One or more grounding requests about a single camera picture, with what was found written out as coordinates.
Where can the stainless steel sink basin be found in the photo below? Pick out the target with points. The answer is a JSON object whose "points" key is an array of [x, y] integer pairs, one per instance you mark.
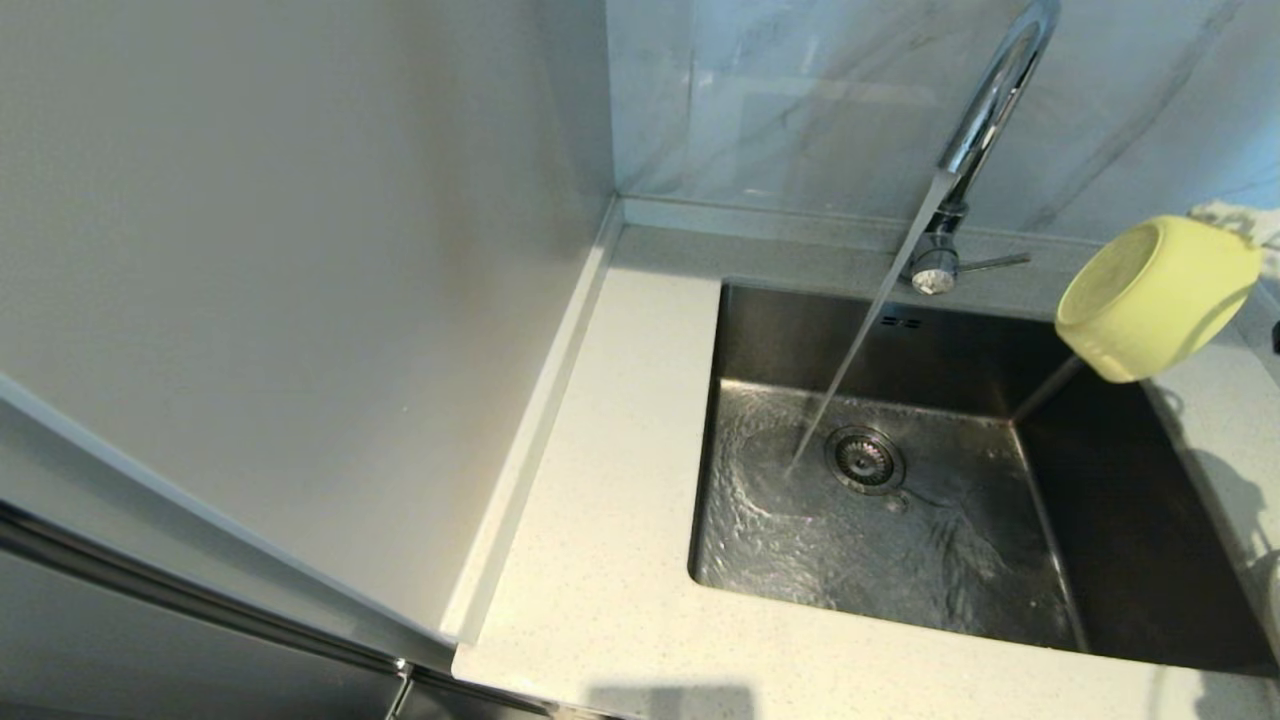
{"points": [[950, 570]]}

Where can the chrome gooseneck faucet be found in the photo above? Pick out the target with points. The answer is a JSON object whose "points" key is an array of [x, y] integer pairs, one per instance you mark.
{"points": [[995, 100]]}

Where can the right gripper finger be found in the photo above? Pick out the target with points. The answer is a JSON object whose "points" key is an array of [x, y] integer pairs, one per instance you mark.
{"points": [[1255, 222]]}

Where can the tall grey cabinet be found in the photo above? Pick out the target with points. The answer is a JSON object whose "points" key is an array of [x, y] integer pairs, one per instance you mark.
{"points": [[150, 660]]}

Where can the white round plate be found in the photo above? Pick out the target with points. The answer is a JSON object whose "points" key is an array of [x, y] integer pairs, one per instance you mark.
{"points": [[1276, 600]]}

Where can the running water stream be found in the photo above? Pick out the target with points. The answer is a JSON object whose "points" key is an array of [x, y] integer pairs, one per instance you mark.
{"points": [[854, 350]]}

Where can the thin chrome faucet lever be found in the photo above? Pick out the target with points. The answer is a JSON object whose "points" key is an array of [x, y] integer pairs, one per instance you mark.
{"points": [[995, 263]]}

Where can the dark metal cabinet trim bar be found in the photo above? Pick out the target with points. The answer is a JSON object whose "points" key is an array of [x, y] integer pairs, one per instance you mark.
{"points": [[200, 590]]}

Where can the round metal drain strainer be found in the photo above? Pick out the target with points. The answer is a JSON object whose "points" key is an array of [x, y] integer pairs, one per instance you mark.
{"points": [[865, 461]]}

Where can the yellow plastic bowl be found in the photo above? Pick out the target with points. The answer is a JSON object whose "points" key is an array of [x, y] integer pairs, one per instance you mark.
{"points": [[1165, 300]]}

